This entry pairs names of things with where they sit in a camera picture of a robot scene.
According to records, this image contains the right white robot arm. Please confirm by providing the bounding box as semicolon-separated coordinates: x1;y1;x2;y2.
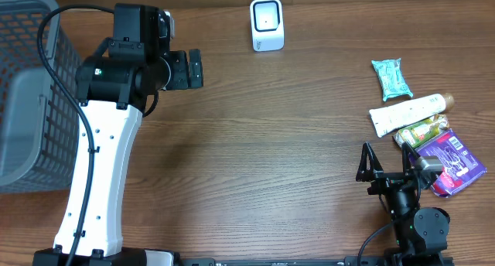
355;142;453;265

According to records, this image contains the mint green wipes pack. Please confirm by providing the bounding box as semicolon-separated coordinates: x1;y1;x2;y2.
371;58;413;102

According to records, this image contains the grey plastic basket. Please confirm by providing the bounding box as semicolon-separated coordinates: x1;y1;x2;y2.
1;0;78;193

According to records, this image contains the white barcode scanner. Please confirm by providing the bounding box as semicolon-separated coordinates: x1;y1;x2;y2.
249;0;285;52

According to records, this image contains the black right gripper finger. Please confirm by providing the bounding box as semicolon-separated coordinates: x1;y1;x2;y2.
401;142;420;177
356;142;384;182

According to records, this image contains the white tube gold cap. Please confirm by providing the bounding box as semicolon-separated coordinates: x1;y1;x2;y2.
369;93;455;138

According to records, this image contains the purple Carefree pad pack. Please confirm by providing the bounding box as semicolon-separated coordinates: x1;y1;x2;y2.
416;129;487;198

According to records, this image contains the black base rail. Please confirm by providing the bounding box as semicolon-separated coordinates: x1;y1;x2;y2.
174;256;455;266

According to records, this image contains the green yellow snack pouch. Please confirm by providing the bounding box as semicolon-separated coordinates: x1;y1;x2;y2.
393;114;449;148

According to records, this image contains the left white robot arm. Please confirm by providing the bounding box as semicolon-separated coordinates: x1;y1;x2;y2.
32;49;203;265

